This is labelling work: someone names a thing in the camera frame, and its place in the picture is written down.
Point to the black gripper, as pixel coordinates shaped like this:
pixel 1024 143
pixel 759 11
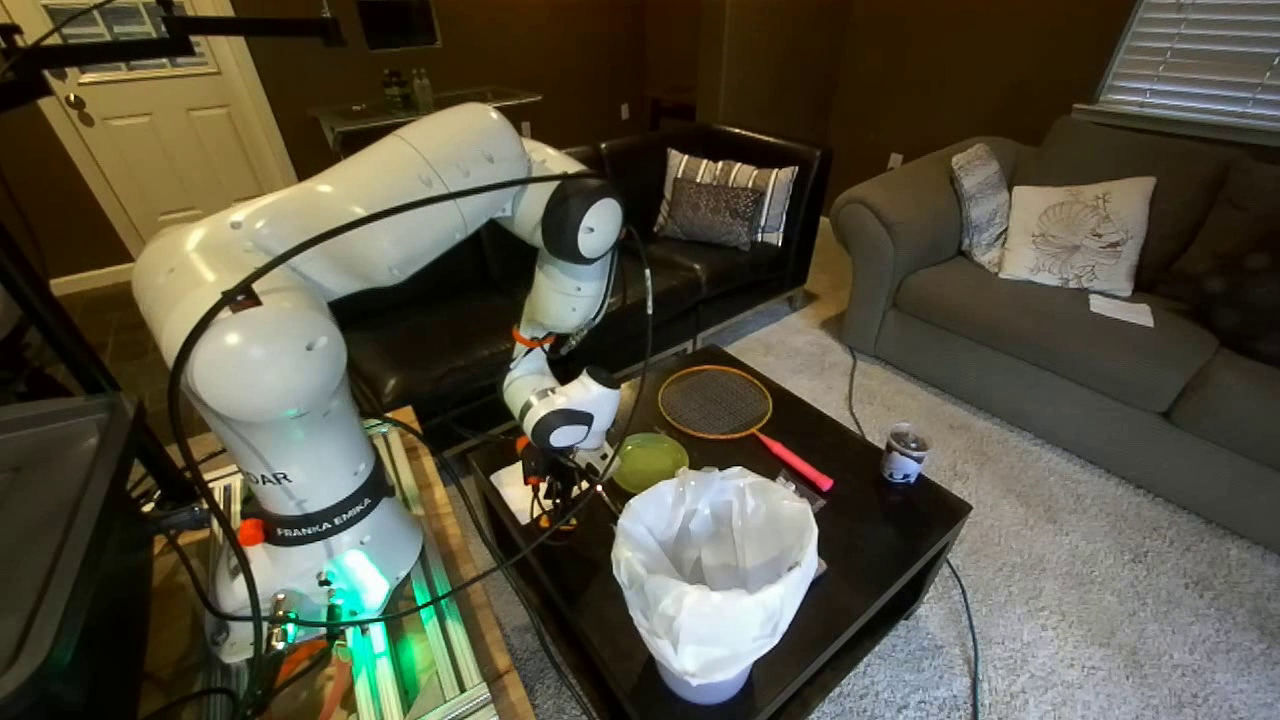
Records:
pixel 554 468

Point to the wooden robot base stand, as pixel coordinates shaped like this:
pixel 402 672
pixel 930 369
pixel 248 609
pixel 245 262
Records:
pixel 454 642

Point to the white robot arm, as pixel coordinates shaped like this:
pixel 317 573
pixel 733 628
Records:
pixel 293 363

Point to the green plate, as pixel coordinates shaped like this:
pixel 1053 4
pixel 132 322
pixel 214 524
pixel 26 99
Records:
pixel 655 461

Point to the white bin with bag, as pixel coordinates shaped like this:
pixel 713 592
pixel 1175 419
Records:
pixel 713 587

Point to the orange racket fly swatter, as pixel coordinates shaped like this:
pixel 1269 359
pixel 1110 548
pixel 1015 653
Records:
pixel 801 467

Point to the black leather sofa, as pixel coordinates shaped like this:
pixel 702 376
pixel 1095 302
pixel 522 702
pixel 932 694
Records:
pixel 720 274

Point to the dark grey patterned pillow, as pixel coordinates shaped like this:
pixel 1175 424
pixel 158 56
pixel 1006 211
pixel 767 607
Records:
pixel 705 212

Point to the black coffee table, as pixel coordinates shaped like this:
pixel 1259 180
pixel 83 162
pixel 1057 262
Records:
pixel 880 545

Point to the small metal can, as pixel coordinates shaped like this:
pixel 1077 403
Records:
pixel 906 461

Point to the white striped pillow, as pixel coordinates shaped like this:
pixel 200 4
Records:
pixel 762 180

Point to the black box cabinet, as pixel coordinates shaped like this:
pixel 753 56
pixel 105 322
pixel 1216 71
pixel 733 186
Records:
pixel 54 573

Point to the grey fabric sofa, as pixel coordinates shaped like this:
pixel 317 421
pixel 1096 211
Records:
pixel 1042 334

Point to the grey striped pillow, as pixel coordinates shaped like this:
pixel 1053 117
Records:
pixel 983 200

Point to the white panel door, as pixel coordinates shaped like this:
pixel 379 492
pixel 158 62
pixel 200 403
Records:
pixel 173 133

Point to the grey shag rug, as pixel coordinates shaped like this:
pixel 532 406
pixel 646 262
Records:
pixel 1133 602

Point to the white embroidered pillow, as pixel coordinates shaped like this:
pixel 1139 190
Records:
pixel 1082 235

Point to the white paper sheet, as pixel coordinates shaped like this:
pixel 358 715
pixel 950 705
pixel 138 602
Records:
pixel 1122 310

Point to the dark brown cushion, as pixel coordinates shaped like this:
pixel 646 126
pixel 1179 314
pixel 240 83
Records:
pixel 1226 265

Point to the white window blinds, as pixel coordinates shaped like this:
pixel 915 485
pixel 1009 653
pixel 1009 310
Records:
pixel 1194 62

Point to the dark wall picture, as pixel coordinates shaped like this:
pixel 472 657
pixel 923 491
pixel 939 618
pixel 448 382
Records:
pixel 397 24

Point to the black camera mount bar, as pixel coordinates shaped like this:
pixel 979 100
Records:
pixel 83 51

